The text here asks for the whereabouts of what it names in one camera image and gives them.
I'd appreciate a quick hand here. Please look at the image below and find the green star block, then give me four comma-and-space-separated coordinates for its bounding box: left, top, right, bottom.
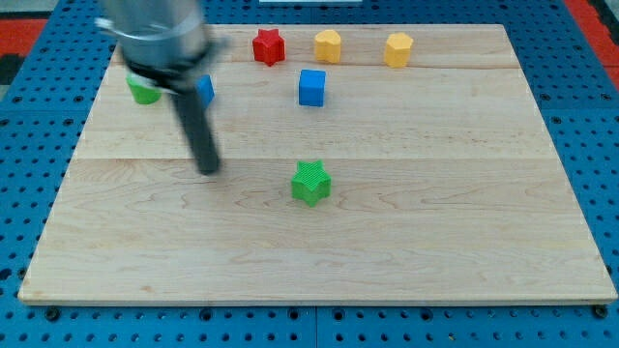
291, 159, 332, 207

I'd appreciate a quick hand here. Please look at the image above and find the red star block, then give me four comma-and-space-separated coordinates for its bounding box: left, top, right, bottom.
251, 28, 286, 67

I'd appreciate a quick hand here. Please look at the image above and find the green round block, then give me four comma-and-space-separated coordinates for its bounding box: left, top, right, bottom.
126, 72, 162, 104

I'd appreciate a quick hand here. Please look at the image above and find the blue block behind rod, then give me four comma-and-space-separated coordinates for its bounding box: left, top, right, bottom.
196, 74, 215, 108

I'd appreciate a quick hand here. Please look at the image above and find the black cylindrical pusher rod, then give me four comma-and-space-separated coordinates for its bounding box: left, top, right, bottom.
170, 88, 220, 175

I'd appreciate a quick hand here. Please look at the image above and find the yellow hexagon block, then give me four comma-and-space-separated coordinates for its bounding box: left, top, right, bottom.
384, 32, 414, 68

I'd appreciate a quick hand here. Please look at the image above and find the yellow heart block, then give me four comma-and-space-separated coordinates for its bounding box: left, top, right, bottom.
313, 29, 341, 64

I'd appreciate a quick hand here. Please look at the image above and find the wooden board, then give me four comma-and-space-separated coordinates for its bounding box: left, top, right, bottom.
18, 24, 617, 306

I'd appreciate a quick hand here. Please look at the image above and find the blue cube block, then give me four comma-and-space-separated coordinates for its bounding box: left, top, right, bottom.
298, 70, 326, 107

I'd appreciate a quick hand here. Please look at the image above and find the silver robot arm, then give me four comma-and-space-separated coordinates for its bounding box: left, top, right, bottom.
95, 0, 225, 93

